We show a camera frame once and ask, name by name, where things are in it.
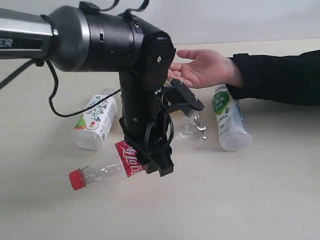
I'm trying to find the clear cola bottle red cap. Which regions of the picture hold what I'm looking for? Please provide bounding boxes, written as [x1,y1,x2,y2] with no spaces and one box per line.
[69,109,208,191]

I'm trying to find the black cable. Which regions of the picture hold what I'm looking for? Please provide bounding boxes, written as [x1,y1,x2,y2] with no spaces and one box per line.
[0,0,151,118]

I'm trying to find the clear bottle with floral label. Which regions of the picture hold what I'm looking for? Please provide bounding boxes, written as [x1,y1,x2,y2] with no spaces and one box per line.
[71,86,118,151]

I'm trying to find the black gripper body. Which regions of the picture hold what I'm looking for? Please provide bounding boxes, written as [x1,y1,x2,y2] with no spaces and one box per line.
[119,67,174,160]

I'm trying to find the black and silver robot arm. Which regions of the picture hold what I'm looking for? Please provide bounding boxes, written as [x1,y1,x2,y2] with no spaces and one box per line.
[0,1,204,176]

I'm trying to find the forearm in black sleeve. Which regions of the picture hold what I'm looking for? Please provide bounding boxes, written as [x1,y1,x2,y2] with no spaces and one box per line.
[227,50,320,106]

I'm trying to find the clear bottle with green label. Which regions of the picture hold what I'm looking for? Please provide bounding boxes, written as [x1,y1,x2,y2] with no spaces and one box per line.
[211,84,252,152]

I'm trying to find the person's bare hand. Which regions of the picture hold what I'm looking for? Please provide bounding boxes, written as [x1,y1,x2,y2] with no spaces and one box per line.
[167,49,244,89]

